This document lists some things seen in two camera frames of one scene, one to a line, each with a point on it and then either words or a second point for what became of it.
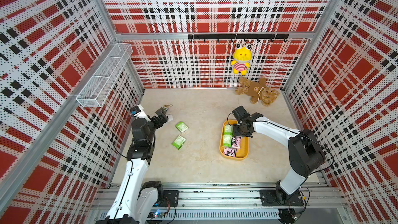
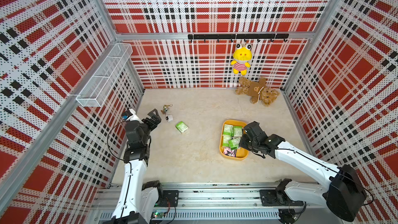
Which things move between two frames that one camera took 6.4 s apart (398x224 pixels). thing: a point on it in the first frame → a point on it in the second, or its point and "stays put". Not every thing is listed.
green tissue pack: (182, 127) stays put
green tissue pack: (228, 131) stays put
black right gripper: (236, 133) → (242, 143)
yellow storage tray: (242, 153) stays put
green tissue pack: (179, 142) → (234, 143)
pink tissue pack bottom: (230, 152) stays put
